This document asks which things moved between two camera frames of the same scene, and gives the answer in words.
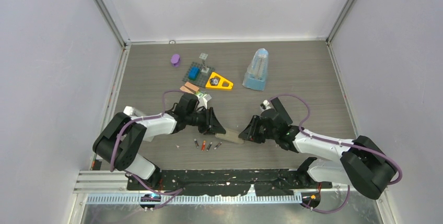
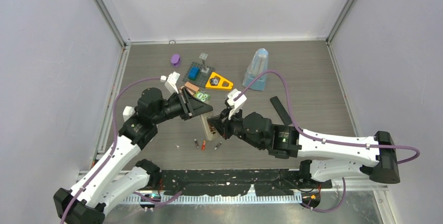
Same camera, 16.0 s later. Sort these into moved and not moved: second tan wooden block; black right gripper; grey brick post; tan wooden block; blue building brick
Moved: black right gripper
Not moved: blue building brick; grey brick post; tan wooden block; second tan wooden block
